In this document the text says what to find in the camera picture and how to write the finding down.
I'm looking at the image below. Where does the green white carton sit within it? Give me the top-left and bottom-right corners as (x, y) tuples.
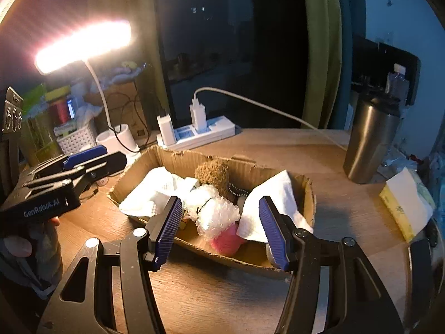
(54, 122), (79, 137)

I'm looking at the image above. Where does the steel tumbler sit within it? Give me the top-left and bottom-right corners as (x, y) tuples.
(343, 94), (402, 184)

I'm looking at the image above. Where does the white power strip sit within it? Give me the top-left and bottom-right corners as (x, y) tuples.
(156, 116), (236, 152)

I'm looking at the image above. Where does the green printed bag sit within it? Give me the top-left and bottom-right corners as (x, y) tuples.
(21, 83), (60, 165)

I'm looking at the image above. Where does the slim white charger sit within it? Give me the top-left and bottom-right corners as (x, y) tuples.
(189, 99), (207, 133)

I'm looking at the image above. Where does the bubble wrap bundle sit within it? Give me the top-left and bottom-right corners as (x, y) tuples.
(182, 184), (240, 240)

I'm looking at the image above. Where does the crumpled plastic bag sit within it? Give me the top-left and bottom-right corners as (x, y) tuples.
(75, 77), (105, 126)

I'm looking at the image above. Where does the yellow tissue pack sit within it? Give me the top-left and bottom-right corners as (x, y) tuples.
(379, 167), (435, 243)

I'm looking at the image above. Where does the brown plush toy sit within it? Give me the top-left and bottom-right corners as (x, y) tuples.
(194, 158), (249, 204)

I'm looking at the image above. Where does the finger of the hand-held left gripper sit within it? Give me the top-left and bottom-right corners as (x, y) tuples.
(23, 151), (128, 195)
(28, 145), (107, 178)

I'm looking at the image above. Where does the white desk lamp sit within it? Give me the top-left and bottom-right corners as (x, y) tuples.
(35, 19), (141, 162)

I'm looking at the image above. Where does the white woven basket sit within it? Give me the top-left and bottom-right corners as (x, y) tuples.
(56, 120), (98, 155)

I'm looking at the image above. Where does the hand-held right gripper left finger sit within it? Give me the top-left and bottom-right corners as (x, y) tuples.
(36, 196), (184, 334)

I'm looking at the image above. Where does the pink soft toy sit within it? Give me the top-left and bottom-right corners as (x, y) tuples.
(210, 223), (249, 256)

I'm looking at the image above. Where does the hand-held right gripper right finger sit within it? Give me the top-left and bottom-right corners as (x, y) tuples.
(258, 196), (406, 334)

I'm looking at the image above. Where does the torn cardboard box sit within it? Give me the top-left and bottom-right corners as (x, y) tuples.
(108, 145), (317, 281)

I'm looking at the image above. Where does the white crumpled cloth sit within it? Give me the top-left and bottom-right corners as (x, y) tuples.
(101, 61), (145, 85)

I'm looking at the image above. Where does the wide white charger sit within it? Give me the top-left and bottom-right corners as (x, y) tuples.
(157, 114), (175, 146)

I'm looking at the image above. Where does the red jar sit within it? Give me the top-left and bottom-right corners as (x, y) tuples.
(47, 87), (72, 125)

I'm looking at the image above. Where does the brown cardboard carton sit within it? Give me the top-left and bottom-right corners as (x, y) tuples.
(85, 82), (150, 140)

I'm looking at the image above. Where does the white charging cable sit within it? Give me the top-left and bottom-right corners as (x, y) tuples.
(193, 87), (348, 152)

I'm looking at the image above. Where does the clear water bottle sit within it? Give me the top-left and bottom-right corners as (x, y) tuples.
(384, 63), (409, 101)

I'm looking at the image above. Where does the white paper towel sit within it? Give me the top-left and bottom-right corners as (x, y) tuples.
(236, 169), (313, 243)
(119, 167), (199, 218)

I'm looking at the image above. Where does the black television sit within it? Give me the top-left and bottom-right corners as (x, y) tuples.
(351, 35), (421, 105)

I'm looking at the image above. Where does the green curtain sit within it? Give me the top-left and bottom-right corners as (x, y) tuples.
(301, 0), (352, 129)

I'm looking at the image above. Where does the person's left hand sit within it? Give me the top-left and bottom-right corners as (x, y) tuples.
(3, 217), (60, 259)

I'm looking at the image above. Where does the black cable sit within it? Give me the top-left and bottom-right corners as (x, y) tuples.
(111, 92), (147, 154)

